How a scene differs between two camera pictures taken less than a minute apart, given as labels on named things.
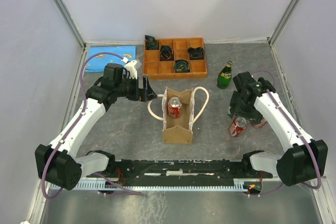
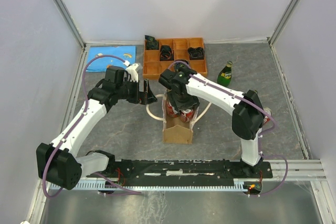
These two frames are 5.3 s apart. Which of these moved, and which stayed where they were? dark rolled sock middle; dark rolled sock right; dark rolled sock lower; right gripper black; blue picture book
Moved: right gripper black
Stayed: dark rolled sock lower; blue picture book; dark rolled sock middle; dark rolled sock right
